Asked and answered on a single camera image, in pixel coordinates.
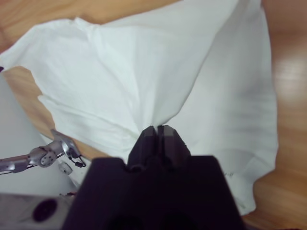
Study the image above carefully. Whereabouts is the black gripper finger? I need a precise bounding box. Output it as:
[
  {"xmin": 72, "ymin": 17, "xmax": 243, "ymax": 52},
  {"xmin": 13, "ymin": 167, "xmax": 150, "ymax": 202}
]
[
  {"xmin": 158, "ymin": 124, "xmax": 192, "ymax": 166},
  {"xmin": 127, "ymin": 126, "xmax": 159, "ymax": 168}
]

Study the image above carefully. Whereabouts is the white polo shirt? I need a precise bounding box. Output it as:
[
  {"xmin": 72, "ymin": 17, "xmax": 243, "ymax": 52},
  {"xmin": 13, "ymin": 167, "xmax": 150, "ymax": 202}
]
[{"xmin": 0, "ymin": 0, "xmax": 280, "ymax": 216}]

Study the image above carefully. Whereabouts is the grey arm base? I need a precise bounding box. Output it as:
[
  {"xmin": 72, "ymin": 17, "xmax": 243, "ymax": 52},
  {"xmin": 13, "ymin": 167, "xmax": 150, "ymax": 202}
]
[{"xmin": 50, "ymin": 129, "xmax": 80, "ymax": 158}]

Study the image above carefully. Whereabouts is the small white round object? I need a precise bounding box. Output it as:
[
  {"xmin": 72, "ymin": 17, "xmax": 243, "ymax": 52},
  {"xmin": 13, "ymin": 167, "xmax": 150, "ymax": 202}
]
[{"xmin": 59, "ymin": 162, "xmax": 74, "ymax": 175}]

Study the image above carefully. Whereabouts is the black base cable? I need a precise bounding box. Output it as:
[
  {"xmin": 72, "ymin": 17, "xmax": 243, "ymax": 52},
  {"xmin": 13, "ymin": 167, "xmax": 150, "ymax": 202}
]
[{"xmin": 69, "ymin": 155, "xmax": 86, "ymax": 168}]

